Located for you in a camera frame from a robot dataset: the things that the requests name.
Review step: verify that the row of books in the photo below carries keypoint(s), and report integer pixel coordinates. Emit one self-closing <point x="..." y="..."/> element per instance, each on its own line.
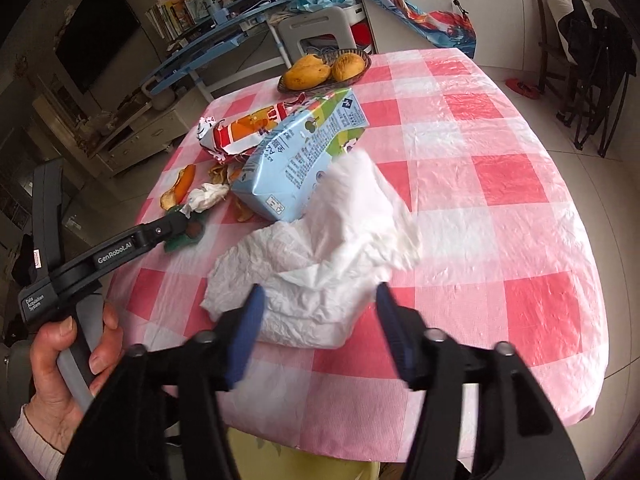
<point x="172" y="15"/>

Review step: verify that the wooden chair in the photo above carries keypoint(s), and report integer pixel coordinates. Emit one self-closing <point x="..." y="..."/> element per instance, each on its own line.
<point x="542" y="20"/>

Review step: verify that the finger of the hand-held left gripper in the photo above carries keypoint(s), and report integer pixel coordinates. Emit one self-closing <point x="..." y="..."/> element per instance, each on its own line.
<point x="162" y="230"/>

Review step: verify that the yellow mango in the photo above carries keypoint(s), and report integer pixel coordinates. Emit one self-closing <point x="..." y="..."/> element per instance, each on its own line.
<point x="348" y="66"/>
<point x="306" y="72"/>

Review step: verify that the cream television cabinet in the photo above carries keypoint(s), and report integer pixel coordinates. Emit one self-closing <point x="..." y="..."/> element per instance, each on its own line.
<point x="135" y="135"/>

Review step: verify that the person's left forearm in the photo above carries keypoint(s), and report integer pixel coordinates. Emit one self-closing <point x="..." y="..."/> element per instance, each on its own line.
<point x="35" y="447"/>

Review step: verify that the green wrapper scrap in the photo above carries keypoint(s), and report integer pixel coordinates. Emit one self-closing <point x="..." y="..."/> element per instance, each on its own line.
<point x="182" y="241"/>

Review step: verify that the red and white snack bag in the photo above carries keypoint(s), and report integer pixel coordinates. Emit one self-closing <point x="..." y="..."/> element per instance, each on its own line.
<point x="240" y="132"/>

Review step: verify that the person's left hand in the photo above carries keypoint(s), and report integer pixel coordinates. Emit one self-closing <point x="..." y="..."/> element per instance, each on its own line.
<point x="47" y="390"/>

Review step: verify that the colourful printed cloth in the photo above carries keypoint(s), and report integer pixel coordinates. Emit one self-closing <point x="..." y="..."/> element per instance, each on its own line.
<point x="430" y="15"/>

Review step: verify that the chair with black clothes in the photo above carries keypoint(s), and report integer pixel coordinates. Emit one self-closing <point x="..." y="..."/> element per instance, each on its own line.
<point x="605" y="55"/>

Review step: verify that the light blue milk carton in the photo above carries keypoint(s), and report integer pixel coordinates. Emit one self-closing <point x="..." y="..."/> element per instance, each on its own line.
<point x="290" y="160"/>

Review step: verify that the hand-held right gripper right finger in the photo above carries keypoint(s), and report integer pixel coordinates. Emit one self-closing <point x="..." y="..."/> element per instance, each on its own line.
<point x="395" y="335"/>

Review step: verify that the pink checked tablecloth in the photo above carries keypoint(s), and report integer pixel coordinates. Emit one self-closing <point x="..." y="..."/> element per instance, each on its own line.
<point x="500" y="210"/>

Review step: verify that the yellow trash bin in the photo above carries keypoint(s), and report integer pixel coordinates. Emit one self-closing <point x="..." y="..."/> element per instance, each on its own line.
<point x="300" y="460"/>

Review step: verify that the white plastic stool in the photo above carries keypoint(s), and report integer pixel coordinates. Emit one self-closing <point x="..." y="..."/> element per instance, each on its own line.
<point x="320" y="25"/>

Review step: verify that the small white crumpled tissue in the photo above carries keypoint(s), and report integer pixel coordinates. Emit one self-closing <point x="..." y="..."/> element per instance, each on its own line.
<point x="207" y="197"/>

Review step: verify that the small orange peel piece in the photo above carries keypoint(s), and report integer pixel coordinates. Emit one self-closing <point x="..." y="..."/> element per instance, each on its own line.
<point x="245" y="210"/>
<point x="220" y="172"/>

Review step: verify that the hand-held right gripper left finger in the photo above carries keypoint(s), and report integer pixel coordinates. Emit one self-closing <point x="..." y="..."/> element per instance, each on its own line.
<point x="245" y="332"/>

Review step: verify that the large white tissue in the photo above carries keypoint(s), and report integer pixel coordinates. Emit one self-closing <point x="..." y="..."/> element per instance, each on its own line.
<point x="325" y="240"/>

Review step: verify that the dark woven fruit basket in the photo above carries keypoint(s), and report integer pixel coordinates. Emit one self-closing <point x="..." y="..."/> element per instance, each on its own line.
<point x="362" y="77"/>

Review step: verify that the white cabinet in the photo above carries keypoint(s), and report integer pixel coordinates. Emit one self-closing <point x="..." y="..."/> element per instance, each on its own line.
<point x="495" y="10"/>

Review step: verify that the red floor item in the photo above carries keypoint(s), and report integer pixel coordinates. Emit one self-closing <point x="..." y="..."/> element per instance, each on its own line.
<point x="522" y="87"/>

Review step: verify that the black flat television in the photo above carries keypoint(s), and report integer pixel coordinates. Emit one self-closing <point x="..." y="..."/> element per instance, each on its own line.
<point x="95" y="35"/>

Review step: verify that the blue study desk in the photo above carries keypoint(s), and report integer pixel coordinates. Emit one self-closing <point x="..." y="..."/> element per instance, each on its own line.
<point x="200" y="50"/>

